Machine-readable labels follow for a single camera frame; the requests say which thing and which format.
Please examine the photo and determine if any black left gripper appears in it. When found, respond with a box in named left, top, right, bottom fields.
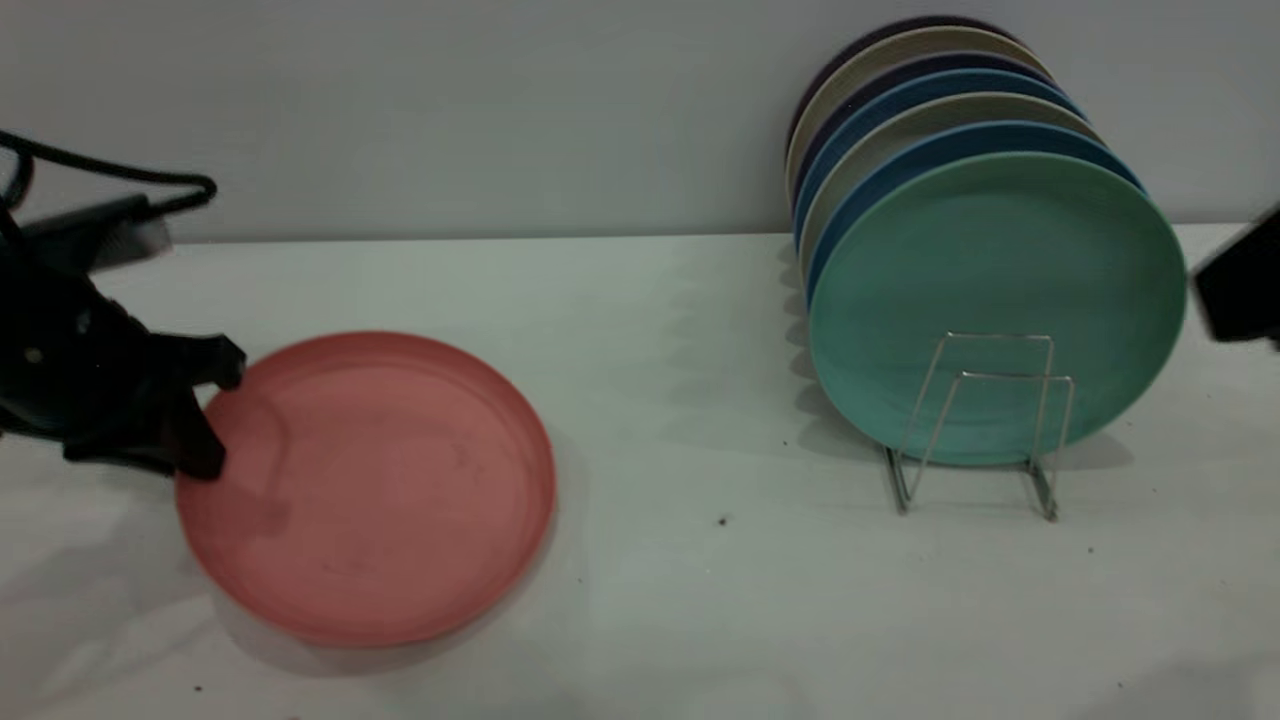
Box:
left=0, top=238, right=248, bottom=483

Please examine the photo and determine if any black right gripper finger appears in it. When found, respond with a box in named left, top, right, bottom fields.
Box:
left=1188, top=203, right=1280, bottom=353

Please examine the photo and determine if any pink plate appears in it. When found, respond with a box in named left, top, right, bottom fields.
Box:
left=174, top=331, right=557, bottom=649

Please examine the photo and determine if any green plate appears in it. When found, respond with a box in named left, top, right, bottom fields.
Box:
left=807, top=151, right=1190, bottom=469

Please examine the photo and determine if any beige plate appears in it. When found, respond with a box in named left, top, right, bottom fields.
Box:
left=799, top=92, right=1107, bottom=273
left=785, top=26, right=1051, bottom=191

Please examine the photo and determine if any blue plate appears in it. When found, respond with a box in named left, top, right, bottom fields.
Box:
left=804, top=121, right=1147, bottom=303
left=792, top=68, right=1087, bottom=247

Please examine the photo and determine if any dark purple plate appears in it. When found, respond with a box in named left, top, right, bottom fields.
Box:
left=785, top=14, right=1021, bottom=151
left=789, top=51, right=1057, bottom=201

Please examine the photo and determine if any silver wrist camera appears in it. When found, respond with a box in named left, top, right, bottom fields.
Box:
left=18, top=194, right=173, bottom=273

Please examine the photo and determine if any black cable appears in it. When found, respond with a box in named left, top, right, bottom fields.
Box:
left=0, top=129, right=219, bottom=217
left=0, top=150, right=34, bottom=236

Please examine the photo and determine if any metal wire plate rack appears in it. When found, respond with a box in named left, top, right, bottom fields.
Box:
left=881, top=331, right=1077, bottom=524

